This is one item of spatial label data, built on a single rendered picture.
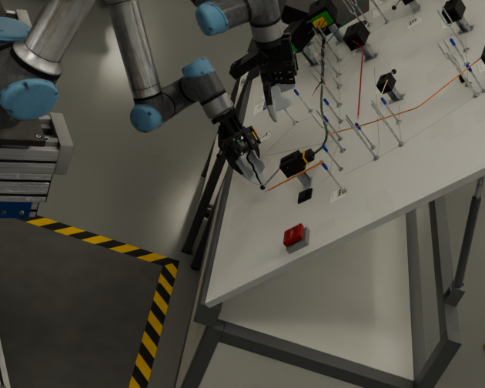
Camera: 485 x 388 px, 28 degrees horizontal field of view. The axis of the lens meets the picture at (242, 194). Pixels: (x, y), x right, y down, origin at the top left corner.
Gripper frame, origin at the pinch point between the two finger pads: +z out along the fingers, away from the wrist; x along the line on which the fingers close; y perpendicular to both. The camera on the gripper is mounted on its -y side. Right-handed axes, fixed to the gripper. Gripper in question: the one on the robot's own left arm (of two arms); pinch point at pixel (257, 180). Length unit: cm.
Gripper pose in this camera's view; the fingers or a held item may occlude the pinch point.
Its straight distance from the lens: 255.4
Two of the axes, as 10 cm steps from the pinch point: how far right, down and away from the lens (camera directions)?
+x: 8.1, -5.0, 3.1
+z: 4.9, 8.6, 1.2
